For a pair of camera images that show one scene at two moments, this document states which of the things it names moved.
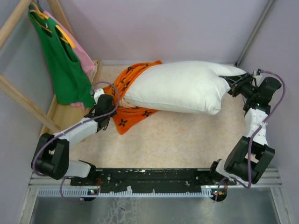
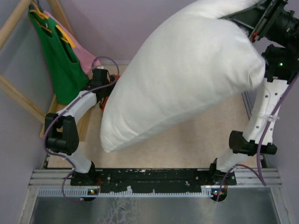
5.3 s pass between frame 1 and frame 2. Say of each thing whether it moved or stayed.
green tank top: stayed
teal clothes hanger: stayed
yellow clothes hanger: stayed
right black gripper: moved
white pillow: moved
